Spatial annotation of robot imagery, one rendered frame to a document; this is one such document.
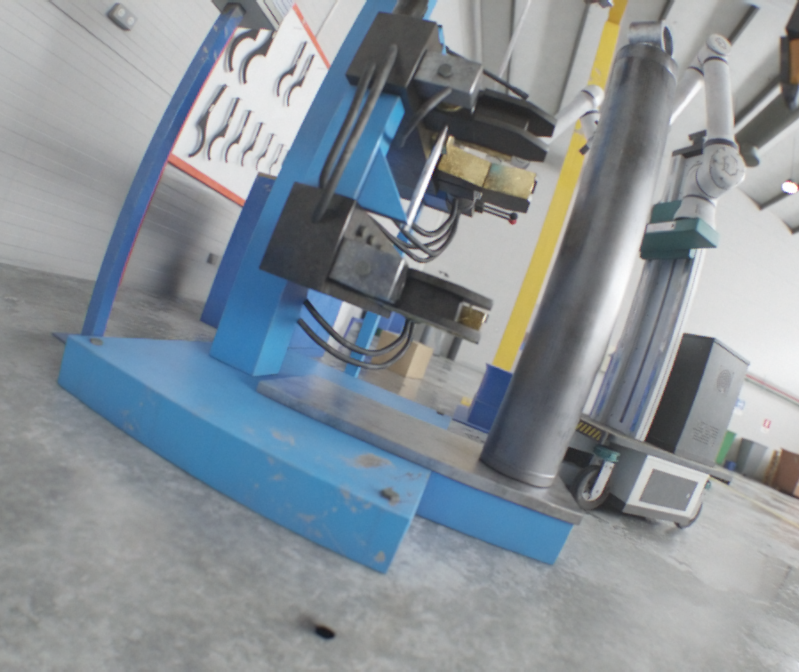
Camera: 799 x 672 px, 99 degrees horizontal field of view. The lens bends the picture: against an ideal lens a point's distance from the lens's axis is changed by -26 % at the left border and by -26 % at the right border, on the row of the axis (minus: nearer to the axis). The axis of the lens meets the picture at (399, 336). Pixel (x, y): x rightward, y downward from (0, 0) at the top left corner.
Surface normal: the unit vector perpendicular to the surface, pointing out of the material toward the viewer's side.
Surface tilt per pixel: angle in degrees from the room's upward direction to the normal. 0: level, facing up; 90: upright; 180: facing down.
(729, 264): 90
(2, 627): 0
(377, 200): 90
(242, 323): 90
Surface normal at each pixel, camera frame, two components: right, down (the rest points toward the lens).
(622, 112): -0.62, -0.22
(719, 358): 0.22, 0.11
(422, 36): -0.16, -0.04
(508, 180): -0.40, -0.13
